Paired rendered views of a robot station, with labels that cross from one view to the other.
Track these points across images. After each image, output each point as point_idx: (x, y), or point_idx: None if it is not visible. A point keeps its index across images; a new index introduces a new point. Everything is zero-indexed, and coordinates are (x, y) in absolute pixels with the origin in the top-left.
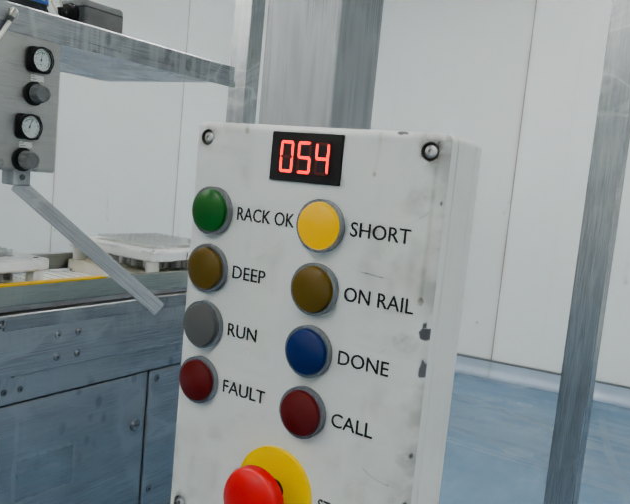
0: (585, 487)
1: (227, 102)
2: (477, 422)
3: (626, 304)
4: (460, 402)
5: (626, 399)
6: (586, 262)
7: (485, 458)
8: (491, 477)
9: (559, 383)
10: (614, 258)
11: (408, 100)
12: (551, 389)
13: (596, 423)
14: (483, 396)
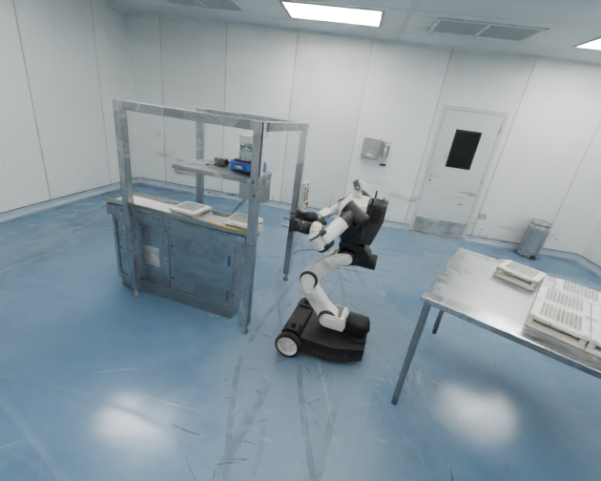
0: (107, 236)
1: (124, 156)
2: (35, 244)
3: (7, 174)
4: (2, 244)
5: (22, 212)
6: (201, 177)
7: (78, 247)
8: (96, 248)
9: None
10: None
11: None
12: None
13: (46, 223)
14: None
